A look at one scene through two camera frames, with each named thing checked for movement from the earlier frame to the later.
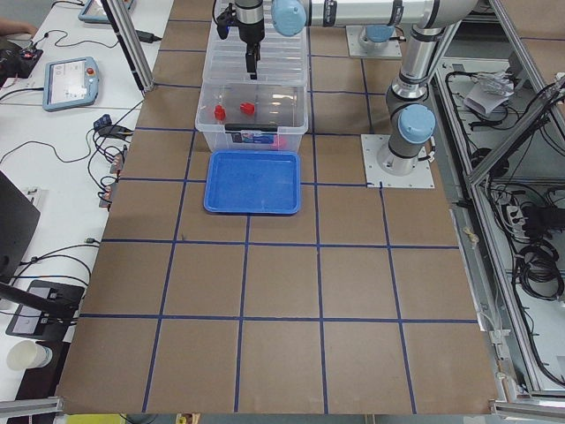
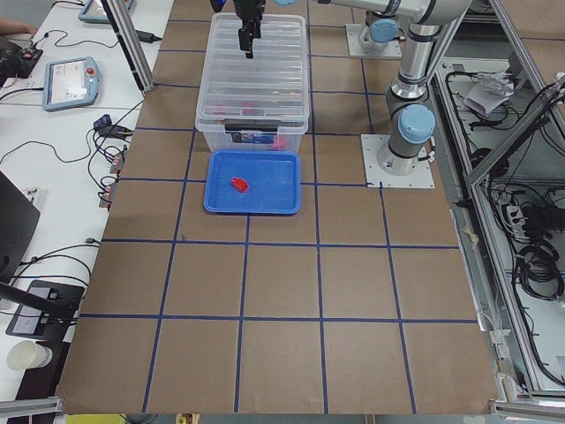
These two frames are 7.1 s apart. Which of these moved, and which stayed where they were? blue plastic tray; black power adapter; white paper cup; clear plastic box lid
Moved: clear plastic box lid
Stayed: white paper cup; black power adapter; blue plastic tray
